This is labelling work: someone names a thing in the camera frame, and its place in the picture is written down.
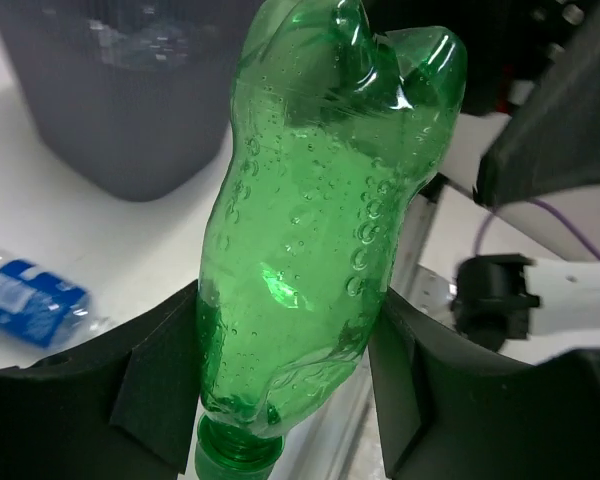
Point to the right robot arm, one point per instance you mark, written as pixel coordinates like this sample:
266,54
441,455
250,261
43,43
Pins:
551,145

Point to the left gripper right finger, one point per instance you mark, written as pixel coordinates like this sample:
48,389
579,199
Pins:
494,417

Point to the dark blue label bottle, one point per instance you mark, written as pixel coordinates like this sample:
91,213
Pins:
39,307

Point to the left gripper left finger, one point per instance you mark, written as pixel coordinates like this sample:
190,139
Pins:
120,406

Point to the grey mesh waste bin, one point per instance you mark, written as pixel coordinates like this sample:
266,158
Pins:
132,95

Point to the green plastic bottle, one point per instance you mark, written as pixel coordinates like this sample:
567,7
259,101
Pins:
335,130

